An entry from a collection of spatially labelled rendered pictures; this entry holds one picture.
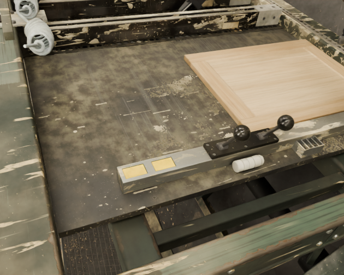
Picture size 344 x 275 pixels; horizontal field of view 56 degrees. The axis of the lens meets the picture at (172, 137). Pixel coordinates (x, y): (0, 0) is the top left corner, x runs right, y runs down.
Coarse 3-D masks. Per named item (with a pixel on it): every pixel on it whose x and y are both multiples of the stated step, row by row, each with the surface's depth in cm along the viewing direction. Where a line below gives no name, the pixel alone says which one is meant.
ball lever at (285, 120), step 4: (280, 116) 75; (284, 116) 74; (288, 116) 74; (280, 120) 74; (284, 120) 74; (288, 120) 73; (292, 120) 74; (280, 124) 74; (284, 124) 74; (288, 124) 73; (292, 124) 74; (272, 128) 79; (276, 128) 78; (280, 128) 75; (284, 128) 74; (288, 128) 74; (264, 132) 84; (268, 132) 81; (272, 132) 80; (260, 136) 83; (264, 136) 83
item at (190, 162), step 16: (304, 128) 90; (320, 128) 91; (336, 128) 93; (272, 144) 85; (288, 144) 88; (144, 160) 76; (176, 160) 77; (192, 160) 78; (208, 160) 78; (224, 160) 81; (144, 176) 73; (160, 176) 74; (176, 176) 77; (128, 192) 74
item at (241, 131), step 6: (240, 126) 70; (246, 126) 70; (234, 132) 70; (240, 132) 69; (246, 132) 69; (234, 138) 73; (240, 138) 70; (246, 138) 70; (216, 144) 80; (222, 144) 79; (228, 144) 77
